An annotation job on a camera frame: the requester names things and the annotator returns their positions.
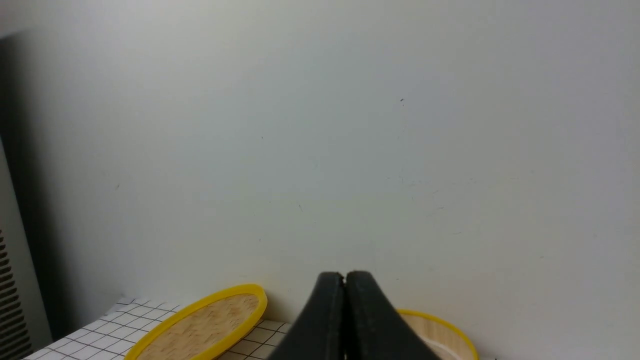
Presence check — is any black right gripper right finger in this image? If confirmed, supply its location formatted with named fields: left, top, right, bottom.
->
left=346, top=271, right=439, bottom=360

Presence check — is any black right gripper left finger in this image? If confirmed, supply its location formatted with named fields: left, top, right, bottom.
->
left=268, top=272, right=345, bottom=360

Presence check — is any yellow rimmed bamboo steamer basket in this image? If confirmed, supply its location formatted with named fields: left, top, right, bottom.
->
left=397, top=309, right=480, bottom=360

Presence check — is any yellow rimmed bamboo steamer lid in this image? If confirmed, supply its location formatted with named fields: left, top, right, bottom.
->
left=124, top=284, right=268, bottom=360

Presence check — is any white black grid tablecloth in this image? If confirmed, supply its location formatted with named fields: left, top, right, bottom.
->
left=25, top=298, right=291, bottom=360

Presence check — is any grey vented panel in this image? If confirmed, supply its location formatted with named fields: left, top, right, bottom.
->
left=0, top=147, right=52, bottom=360

